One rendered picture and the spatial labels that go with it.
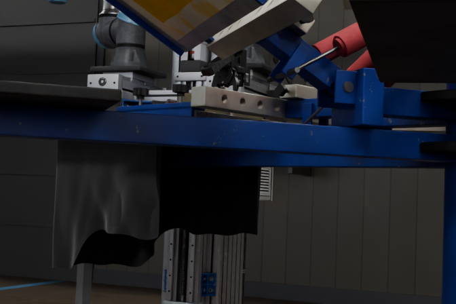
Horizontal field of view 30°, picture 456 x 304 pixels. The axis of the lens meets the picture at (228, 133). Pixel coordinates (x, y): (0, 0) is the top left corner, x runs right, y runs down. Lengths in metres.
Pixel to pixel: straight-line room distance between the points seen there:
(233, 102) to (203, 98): 0.10
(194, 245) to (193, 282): 0.14
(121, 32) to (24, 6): 4.68
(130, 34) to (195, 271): 0.96
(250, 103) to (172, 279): 1.28
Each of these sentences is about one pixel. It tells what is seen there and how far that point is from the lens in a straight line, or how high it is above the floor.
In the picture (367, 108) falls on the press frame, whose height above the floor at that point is 0.96.
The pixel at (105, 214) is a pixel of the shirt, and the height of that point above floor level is 0.70.
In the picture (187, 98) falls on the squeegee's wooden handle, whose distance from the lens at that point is 2.39.
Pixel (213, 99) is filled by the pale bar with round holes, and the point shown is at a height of 1.01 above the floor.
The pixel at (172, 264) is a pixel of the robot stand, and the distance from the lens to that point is 3.33.
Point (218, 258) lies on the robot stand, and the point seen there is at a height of 0.53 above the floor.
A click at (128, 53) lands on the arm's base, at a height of 1.31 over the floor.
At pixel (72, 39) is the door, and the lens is 7.67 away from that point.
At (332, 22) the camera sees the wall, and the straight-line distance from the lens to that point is 6.75.
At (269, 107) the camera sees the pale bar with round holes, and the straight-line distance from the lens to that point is 2.27.
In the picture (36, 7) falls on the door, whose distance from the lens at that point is 7.96.
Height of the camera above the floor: 0.77
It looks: 4 degrees up
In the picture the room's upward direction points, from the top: 2 degrees clockwise
